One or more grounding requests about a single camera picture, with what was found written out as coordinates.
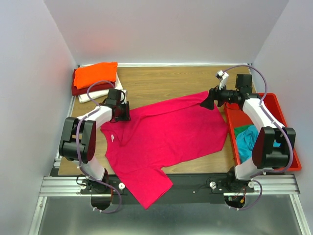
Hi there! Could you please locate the pink t shirt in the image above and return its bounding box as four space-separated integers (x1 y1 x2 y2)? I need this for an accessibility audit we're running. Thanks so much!
101 92 228 209

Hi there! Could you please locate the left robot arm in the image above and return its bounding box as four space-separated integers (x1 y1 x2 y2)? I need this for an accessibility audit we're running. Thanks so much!
59 89 131 191

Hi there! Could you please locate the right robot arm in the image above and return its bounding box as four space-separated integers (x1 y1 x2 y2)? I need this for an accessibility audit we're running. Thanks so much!
200 70 296 192

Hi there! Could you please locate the red plastic bin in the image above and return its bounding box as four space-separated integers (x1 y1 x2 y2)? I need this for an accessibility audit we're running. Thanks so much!
224 93 302 177

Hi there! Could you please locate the white folded t shirt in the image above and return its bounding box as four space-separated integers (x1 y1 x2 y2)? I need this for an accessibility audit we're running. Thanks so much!
78 89 109 103

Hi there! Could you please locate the dark red folded t shirt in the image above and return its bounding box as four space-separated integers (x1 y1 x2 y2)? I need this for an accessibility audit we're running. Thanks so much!
71 69 115 96

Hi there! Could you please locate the green t shirt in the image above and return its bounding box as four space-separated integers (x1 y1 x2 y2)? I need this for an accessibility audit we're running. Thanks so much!
233 125 254 137

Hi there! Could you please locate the teal t shirt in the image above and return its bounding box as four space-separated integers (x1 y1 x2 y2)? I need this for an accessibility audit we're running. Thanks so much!
235 131 282 162

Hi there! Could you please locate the orange folded t shirt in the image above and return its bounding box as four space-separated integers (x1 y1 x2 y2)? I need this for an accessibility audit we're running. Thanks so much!
73 62 118 89

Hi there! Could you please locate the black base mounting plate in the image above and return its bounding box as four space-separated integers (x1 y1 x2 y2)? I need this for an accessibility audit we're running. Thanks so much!
78 173 254 208

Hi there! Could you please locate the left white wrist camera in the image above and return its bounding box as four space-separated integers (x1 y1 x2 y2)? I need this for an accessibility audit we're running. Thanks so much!
121 90 128 103

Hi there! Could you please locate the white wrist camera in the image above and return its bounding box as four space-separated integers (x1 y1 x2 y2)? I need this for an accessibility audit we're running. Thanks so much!
121 90 128 103
216 70 229 90

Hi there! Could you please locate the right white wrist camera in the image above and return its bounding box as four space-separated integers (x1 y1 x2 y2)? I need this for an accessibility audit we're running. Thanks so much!
216 70 229 90

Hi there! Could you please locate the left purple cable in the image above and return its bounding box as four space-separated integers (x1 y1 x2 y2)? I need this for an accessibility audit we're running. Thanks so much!
76 80 118 169

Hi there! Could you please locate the aluminium frame rail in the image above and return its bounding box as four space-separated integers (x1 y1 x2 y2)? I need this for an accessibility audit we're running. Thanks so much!
39 177 81 197

